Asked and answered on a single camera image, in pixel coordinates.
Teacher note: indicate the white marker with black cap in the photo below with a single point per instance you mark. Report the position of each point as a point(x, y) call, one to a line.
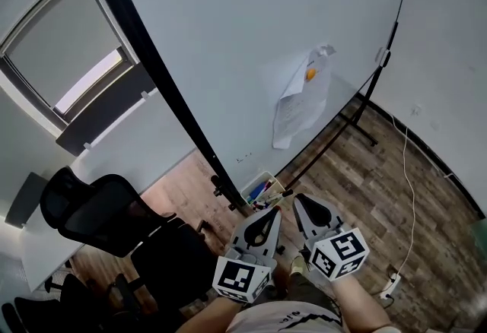
point(285, 194)

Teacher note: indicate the white power strip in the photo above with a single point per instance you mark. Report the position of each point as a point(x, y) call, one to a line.
point(392, 286)

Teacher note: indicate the black-framed whiteboard on stand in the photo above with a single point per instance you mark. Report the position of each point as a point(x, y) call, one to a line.
point(228, 39)

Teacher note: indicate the long black desk divider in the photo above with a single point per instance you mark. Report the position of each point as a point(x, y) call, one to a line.
point(106, 111)

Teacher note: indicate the grey roller blind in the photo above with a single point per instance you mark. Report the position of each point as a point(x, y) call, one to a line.
point(64, 39)
point(19, 126)

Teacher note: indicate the white clip holder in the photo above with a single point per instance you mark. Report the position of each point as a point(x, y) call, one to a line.
point(383, 56)

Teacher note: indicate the white office desk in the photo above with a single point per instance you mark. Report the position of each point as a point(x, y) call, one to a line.
point(129, 141)

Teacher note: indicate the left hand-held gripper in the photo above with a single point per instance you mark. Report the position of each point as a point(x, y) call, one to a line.
point(236, 276)

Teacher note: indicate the round orange magnet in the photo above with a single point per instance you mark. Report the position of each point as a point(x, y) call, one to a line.
point(311, 74)

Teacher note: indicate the black mesh office chair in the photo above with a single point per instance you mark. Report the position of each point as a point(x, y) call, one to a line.
point(99, 213)

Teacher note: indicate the person's left forearm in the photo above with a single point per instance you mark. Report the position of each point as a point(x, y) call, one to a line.
point(213, 316)

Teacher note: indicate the person's white printed shirt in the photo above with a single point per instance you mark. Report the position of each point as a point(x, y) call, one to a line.
point(266, 318)

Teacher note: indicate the person's right forearm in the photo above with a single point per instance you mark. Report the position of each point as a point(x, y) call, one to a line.
point(357, 308)

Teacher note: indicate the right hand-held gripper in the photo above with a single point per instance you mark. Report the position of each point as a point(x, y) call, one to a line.
point(340, 253)

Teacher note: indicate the short black desk divider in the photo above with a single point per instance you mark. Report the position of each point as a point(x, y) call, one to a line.
point(24, 198)

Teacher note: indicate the markers and blue eraser pile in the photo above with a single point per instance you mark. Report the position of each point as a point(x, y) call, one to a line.
point(260, 189)

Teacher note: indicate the person's dark trousers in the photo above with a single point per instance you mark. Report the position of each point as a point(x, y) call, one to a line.
point(304, 286)

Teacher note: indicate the crumpled white paper sheet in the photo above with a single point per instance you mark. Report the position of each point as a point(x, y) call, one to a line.
point(300, 107)

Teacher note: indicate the person's shoe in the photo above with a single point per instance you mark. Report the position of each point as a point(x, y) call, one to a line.
point(298, 265)

